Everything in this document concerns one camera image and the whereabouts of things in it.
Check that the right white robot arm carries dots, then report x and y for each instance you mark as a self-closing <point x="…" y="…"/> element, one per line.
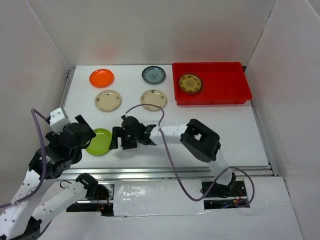
<point x="202" y="142"/>

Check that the red plastic bin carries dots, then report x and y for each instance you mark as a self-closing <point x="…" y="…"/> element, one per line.
<point x="224" y="83"/>

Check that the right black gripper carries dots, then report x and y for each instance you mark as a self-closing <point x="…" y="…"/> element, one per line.
<point x="120" y="131"/>

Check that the cream plate with markings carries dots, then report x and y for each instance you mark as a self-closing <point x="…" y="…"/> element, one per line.
<point x="108" y="100"/>

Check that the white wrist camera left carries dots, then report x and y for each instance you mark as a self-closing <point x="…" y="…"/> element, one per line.
<point x="58" y="120"/>

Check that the blue grey patterned plate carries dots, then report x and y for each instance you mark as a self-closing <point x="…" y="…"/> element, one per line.
<point x="153" y="75"/>

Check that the yellow brown patterned plate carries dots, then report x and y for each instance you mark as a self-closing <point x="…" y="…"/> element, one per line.
<point x="190" y="83"/>

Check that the orange plate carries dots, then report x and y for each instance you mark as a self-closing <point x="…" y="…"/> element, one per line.
<point x="101" y="78"/>

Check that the white foil cover sheet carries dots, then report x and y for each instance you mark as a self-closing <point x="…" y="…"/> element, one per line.
<point x="153" y="198"/>

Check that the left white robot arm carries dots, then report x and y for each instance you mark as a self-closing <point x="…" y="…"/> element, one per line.
<point x="26" y="217"/>

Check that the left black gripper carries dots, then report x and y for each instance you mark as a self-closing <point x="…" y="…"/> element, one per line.
<point x="55" y="137"/>

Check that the aluminium rail frame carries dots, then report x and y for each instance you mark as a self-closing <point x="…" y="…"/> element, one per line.
<point x="241" y="142"/>

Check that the lime green plate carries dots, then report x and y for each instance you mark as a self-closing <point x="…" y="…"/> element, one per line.
<point x="100" y="144"/>

